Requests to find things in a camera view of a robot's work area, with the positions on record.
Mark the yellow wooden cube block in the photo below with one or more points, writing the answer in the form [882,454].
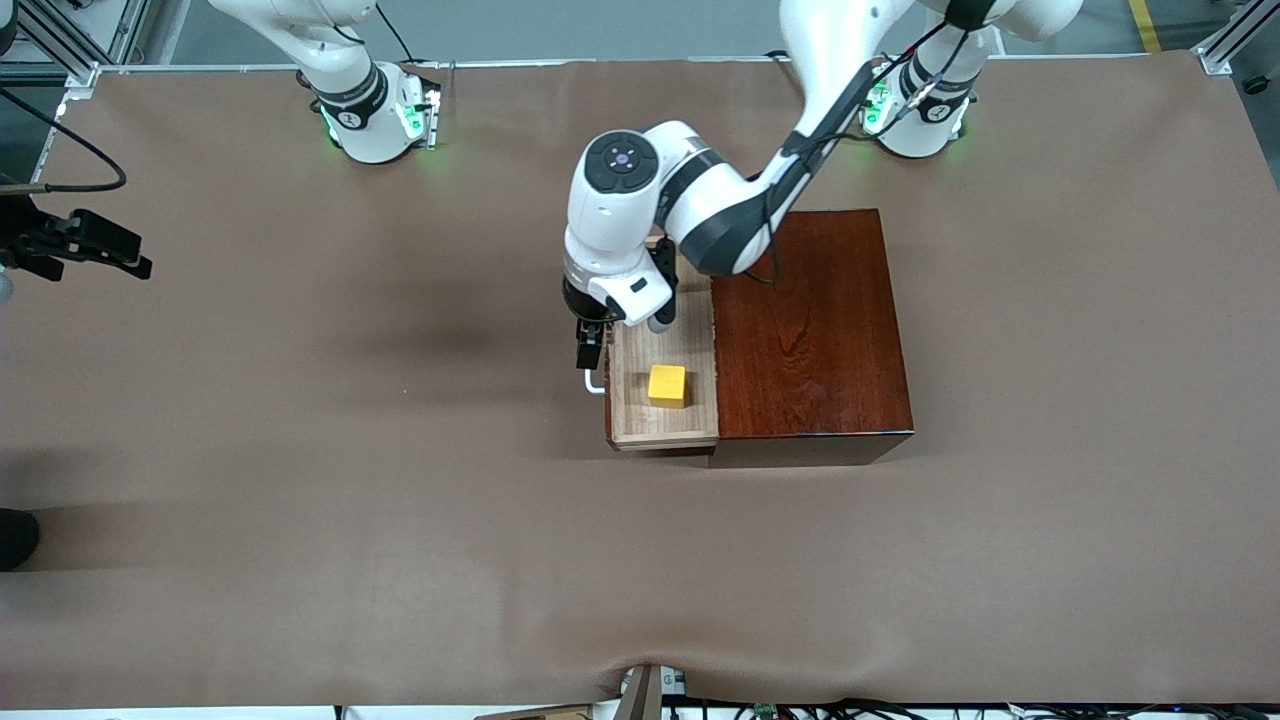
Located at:
[667,387]

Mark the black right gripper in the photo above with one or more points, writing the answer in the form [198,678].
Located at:
[22,240]

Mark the small white box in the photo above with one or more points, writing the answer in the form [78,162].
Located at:
[674,685]

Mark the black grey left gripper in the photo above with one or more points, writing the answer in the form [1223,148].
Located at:
[583,306]

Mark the black round knob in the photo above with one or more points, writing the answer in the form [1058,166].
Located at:
[1256,85]

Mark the black round foam object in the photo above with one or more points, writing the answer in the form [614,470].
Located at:
[15,540]

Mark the grey camera stand post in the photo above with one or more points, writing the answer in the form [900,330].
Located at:
[640,695]

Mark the tan wooden board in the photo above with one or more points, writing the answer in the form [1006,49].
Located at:
[540,713]

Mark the brown table cover sheet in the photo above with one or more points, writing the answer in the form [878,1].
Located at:
[300,520]

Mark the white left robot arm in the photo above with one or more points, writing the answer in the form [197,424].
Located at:
[830,40]

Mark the aluminium frame profile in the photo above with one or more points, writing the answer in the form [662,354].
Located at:
[50,35]
[1235,35]
[130,25]

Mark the dark red wooden cabinet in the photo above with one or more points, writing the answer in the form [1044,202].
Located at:
[810,330]

